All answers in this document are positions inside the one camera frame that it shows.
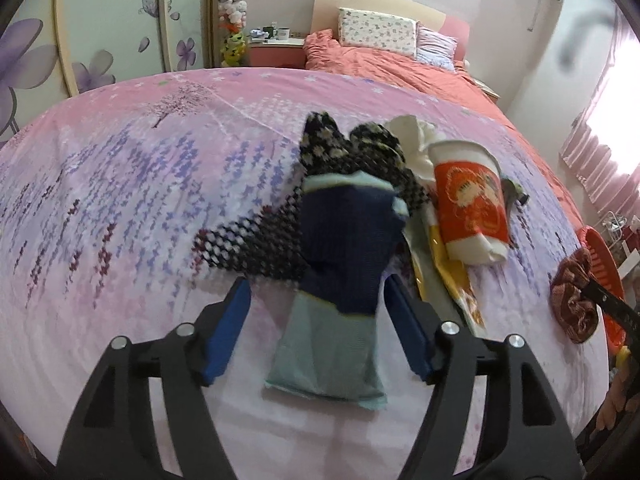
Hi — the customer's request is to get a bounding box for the yellow snack wrapper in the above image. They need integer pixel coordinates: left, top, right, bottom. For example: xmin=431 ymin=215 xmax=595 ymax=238
xmin=405 ymin=205 xmax=488 ymax=338

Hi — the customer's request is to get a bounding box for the black daisy print cloth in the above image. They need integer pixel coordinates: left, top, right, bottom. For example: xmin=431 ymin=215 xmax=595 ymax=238
xmin=299 ymin=111 xmax=407 ymax=181

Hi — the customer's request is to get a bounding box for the orange plastic basket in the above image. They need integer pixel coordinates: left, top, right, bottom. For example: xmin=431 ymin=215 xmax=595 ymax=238
xmin=574 ymin=226 xmax=628 ymax=351

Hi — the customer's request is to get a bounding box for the person's right hand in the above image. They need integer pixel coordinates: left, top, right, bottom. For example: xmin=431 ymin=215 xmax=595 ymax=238
xmin=597 ymin=370 xmax=627 ymax=432

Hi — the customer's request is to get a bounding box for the wooden bedside table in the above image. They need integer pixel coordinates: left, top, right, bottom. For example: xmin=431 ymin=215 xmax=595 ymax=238
xmin=472 ymin=77 xmax=501 ymax=103

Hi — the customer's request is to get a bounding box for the white wire rack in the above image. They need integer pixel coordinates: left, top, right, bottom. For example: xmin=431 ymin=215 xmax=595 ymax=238
xmin=602 ymin=212 xmax=640 ymax=261

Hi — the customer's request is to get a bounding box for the pink printed blanket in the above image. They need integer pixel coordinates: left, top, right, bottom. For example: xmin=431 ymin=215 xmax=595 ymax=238
xmin=0 ymin=67 xmax=613 ymax=480

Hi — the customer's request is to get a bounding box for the bed with orange duvet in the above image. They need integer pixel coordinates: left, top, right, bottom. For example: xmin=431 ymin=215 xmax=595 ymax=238
xmin=303 ymin=30 xmax=586 ymax=221

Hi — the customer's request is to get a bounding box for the grey green wrapper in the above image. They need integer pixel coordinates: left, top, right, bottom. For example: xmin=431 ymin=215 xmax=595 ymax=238
xmin=500 ymin=176 xmax=531 ymax=208

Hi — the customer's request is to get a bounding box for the navy and light green sock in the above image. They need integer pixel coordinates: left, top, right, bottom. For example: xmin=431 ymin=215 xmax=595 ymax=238
xmin=264 ymin=170 xmax=412 ymax=413

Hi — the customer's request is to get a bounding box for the white floral pillow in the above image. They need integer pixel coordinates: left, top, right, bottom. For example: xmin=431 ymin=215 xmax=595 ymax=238
xmin=337 ymin=7 xmax=420 ymax=59

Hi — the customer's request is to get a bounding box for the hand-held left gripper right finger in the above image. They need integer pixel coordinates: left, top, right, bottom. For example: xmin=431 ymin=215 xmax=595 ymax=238
xmin=386 ymin=274 xmax=586 ymax=480

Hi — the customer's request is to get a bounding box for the black white checkered cloth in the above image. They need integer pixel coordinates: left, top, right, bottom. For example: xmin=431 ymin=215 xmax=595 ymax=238
xmin=192 ymin=160 xmax=433 ymax=281

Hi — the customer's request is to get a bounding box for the clear tube of plush toys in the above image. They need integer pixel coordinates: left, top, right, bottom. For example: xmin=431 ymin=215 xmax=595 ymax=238
xmin=216 ymin=0 xmax=251 ymax=67

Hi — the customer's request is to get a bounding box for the maroon patterned cloth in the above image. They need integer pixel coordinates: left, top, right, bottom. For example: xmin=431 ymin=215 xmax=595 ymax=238
xmin=549 ymin=250 xmax=601 ymax=345

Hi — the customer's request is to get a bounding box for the crumpled white tissue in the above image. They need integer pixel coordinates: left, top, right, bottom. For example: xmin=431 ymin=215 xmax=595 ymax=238
xmin=389 ymin=115 xmax=441 ymax=183

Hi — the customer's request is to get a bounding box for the pink curtain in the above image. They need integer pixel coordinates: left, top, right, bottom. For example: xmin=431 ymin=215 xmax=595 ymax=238
xmin=560 ymin=20 xmax=640 ymax=211

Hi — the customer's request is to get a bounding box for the tall white cabinet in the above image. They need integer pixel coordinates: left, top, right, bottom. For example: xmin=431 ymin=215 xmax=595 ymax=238
xmin=495 ymin=0 xmax=565 ymax=111

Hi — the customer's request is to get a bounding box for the wardrobe with purple flowers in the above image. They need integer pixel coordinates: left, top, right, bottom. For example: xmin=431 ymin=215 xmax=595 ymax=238
xmin=0 ymin=0 xmax=216 ymax=148

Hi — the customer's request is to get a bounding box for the pink white nightstand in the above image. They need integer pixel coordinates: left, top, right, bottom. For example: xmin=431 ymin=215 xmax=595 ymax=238
xmin=247 ymin=37 xmax=307 ymax=68

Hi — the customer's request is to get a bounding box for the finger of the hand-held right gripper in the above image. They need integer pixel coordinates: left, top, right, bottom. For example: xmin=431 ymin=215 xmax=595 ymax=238
xmin=582 ymin=275 xmax=640 ymax=346

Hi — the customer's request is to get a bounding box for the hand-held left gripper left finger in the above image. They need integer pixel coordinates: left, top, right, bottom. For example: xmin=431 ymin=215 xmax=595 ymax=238
xmin=55 ymin=276 xmax=252 ymax=480

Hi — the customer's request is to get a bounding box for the striped pink pillow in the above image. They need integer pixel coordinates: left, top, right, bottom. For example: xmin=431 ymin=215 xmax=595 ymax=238
xmin=415 ymin=26 xmax=458 ymax=68

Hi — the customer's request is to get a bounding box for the red paper cup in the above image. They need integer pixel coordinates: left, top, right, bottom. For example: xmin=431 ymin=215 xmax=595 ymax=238
xmin=427 ymin=139 xmax=512 ymax=265

